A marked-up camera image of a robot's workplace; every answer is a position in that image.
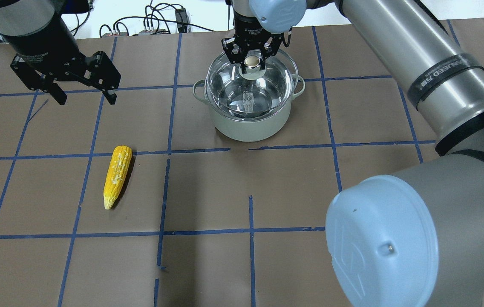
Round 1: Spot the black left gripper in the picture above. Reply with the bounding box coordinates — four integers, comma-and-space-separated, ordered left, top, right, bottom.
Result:
10, 19, 121, 106

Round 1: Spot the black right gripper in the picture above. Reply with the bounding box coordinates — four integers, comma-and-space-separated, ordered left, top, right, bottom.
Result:
222, 15, 291, 70

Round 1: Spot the glass pot lid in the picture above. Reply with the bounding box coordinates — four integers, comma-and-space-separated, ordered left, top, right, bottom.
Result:
204, 50, 299, 121

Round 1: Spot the yellow corn cob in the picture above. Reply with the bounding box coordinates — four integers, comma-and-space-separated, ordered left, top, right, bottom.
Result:
103, 145, 133, 210

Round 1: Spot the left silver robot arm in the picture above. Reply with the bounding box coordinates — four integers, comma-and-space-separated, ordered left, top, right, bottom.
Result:
0, 0, 121, 105

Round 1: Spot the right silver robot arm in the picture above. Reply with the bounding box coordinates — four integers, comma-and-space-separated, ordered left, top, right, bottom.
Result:
210, 68, 439, 307

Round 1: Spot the grey-green cooking pot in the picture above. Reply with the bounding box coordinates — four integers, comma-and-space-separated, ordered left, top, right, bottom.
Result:
193, 48, 305, 142

